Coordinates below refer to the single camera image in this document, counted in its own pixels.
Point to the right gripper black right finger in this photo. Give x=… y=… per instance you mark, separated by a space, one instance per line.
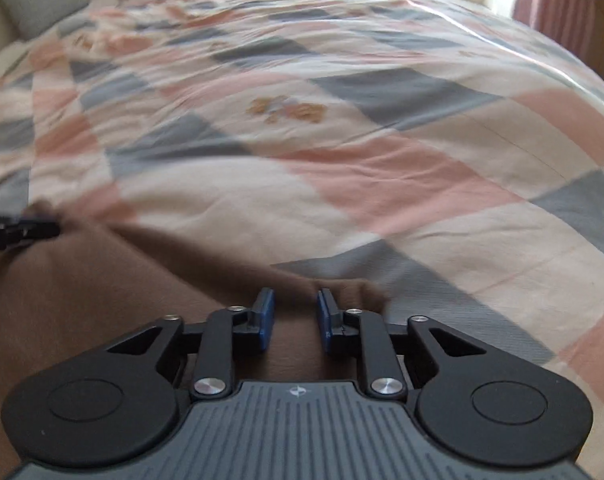
x=362 y=336

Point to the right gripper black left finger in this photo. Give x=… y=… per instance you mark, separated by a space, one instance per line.
x=233 y=331

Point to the brown garment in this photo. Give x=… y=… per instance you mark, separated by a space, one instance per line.
x=98 y=281

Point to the pink grey checkered bedspread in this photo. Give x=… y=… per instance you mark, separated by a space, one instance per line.
x=450 y=158

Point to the pink right curtain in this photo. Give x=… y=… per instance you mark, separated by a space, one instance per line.
x=568 y=22

